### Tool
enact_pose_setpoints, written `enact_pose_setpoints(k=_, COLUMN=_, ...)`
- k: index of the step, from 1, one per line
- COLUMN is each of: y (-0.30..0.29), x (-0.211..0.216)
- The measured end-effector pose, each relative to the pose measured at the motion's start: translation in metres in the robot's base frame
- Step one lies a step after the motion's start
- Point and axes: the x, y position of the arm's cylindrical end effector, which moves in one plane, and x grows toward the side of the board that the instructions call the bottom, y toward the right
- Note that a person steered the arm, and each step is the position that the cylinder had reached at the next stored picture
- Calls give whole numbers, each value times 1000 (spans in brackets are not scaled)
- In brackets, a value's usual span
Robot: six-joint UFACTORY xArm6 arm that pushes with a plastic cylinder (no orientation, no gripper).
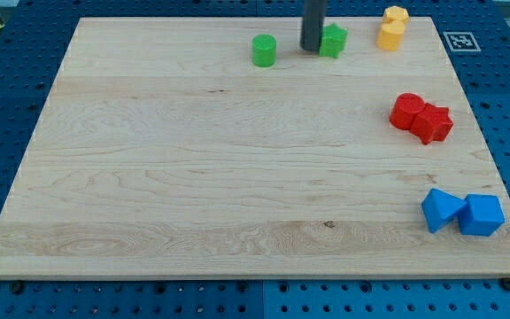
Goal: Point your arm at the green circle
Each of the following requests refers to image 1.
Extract light wooden board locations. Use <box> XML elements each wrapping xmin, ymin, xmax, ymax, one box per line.
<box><xmin>0</xmin><ymin>17</ymin><xmax>510</xmax><ymax>281</ymax></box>

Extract green cylinder block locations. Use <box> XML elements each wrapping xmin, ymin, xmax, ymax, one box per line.
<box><xmin>251</xmin><ymin>34</ymin><xmax>276</xmax><ymax>67</ymax></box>

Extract green star block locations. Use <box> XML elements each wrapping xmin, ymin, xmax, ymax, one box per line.
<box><xmin>319</xmin><ymin>23</ymin><xmax>348</xmax><ymax>58</ymax></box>

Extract red cylinder block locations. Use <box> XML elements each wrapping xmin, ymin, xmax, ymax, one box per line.
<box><xmin>389</xmin><ymin>92</ymin><xmax>426</xmax><ymax>130</ymax></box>

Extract red star block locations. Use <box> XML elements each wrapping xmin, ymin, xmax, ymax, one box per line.
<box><xmin>409</xmin><ymin>103</ymin><xmax>453</xmax><ymax>144</ymax></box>

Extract yellow heart block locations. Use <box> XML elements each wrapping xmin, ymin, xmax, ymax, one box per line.
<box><xmin>376</xmin><ymin>20</ymin><xmax>406</xmax><ymax>51</ymax></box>

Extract blue triangle block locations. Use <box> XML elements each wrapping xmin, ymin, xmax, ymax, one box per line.
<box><xmin>421</xmin><ymin>188</ymin><xmax>467</xmax><ymax>233</ymax></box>

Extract yellow hexagon block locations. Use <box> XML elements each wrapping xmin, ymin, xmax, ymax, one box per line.
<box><xmin>382</xmin><ymin>5</ymin><xmax>410</xmax><ymax>25</ymax></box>

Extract blue cube block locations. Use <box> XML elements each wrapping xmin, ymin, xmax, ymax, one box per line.
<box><xmin>458</xmin><ymin>194</ymin><xmax>505</xmax><ymax>237</ymax></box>

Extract white fiducial marker tag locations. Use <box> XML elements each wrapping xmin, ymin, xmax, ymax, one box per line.
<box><xmin>444</xmin><ymin>31</ymin><xmax>481</xmax><ymax>52</ymax></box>

